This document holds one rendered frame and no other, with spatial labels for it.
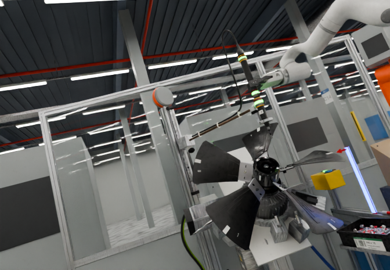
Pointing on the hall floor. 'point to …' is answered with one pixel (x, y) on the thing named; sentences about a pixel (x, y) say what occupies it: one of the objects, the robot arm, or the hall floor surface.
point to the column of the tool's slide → (207, 248)
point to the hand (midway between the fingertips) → (252, 85)
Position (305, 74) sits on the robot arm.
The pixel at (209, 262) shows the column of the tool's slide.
